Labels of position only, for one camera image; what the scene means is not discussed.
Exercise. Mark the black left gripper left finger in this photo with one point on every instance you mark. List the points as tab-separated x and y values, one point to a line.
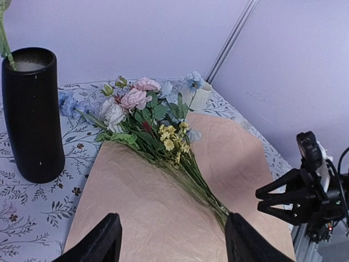
102	243

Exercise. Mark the cream ceramic mug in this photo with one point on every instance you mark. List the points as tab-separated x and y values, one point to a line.
197	100

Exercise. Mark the black tall vase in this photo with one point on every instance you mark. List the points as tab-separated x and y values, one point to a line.
31	111

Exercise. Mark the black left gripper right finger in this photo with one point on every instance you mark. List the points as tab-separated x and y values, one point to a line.
245	244

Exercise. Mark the floral patterned table mat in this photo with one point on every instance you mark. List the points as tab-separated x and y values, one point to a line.
36	218

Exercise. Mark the green paper flower bouquet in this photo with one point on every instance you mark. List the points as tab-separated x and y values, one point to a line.
147	117

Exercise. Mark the white rose stem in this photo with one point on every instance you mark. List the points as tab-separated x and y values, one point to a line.
5	48

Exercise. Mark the right aluminium post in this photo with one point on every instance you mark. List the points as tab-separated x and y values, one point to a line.
231	40

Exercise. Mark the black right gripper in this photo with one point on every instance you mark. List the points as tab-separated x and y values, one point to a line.
291	199

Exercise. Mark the peach wrapping paper sheet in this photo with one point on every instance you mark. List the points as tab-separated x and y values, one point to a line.
160	220

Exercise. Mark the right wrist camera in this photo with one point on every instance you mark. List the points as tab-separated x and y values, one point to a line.
314	158

